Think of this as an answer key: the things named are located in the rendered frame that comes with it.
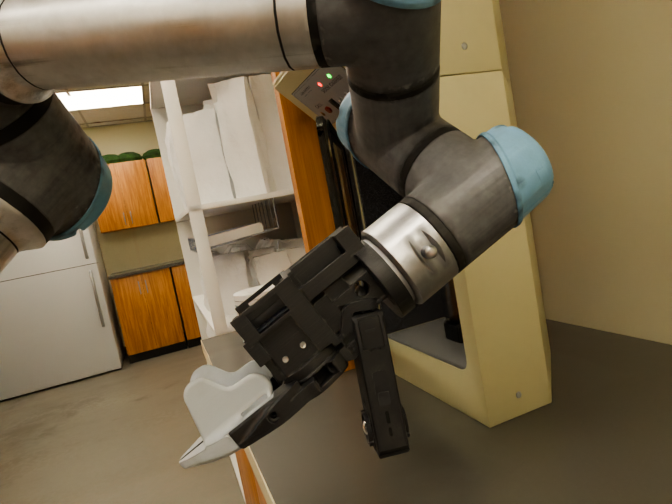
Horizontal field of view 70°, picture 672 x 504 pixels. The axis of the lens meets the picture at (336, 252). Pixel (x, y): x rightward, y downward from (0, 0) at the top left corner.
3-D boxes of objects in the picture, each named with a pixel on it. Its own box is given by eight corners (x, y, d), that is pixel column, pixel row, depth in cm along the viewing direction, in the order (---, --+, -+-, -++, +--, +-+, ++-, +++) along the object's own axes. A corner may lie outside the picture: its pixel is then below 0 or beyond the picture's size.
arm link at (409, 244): (436, 272, 43) (476, 279, 35) (397, 304, 43) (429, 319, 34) (386, 206, 42) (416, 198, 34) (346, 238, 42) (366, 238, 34)
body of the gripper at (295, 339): (228, 313, 40) (339, 224, 42) (292, 389, 41) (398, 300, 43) (221, 330, 33) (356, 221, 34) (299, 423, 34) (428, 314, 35)
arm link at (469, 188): (485, 159, 46) (559, 210, 41) (398, 230, 45) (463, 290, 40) (484, 98, 39) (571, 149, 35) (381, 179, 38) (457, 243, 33)
